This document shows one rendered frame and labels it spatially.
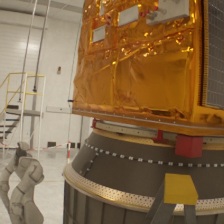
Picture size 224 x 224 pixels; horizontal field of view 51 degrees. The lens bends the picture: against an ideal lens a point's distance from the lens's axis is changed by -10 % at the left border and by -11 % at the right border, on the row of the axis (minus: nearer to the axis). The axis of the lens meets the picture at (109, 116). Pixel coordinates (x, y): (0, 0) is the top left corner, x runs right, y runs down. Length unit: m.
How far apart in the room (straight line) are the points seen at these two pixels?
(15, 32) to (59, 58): 2.15
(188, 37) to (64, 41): 8.85
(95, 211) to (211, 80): 1.37
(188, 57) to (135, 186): 1.02
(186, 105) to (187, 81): 0.16
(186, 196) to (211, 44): 1.05
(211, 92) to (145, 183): 0.83
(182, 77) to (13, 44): 8.42
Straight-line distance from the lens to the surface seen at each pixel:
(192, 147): 1.69
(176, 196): 1.12
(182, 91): 1.65
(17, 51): 9.64
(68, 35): 10.46
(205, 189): 2.03
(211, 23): 1.82
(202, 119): 1.72
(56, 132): 10.14
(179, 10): 1.81
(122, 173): 2.03
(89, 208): 2.20
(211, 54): 1.75
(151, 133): 2.03
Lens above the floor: 1.86
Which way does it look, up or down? 2 degrees down
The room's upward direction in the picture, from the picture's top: 6 degrees clockwise
